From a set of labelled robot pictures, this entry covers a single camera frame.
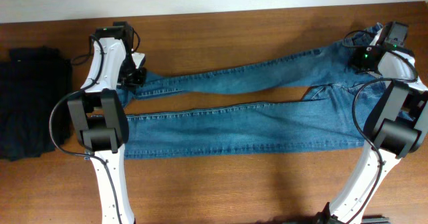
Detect blue denim jeans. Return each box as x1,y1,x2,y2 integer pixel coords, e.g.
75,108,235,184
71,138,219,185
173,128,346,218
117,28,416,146
118,33,385,159

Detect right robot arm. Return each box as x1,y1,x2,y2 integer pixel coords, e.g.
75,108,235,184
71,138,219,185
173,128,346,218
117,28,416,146
312,21,427,224

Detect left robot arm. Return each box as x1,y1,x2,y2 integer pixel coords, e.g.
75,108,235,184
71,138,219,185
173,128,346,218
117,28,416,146
67,21,146,223

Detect black folded garment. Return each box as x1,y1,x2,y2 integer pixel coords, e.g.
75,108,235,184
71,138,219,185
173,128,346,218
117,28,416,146
1,46,72,161

